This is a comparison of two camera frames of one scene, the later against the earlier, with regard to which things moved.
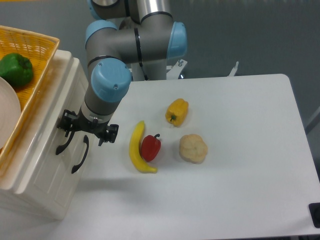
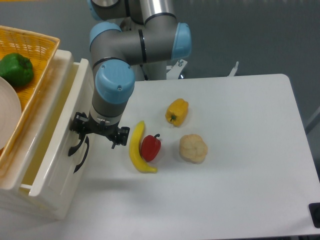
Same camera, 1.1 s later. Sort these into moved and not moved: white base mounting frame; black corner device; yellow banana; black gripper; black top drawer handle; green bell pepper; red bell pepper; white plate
Moved: black gripper; black top drawer handle
Not moved: white base mounting frame; black corner device; red bell pepper; white plate; green bell pepper; yellow banana
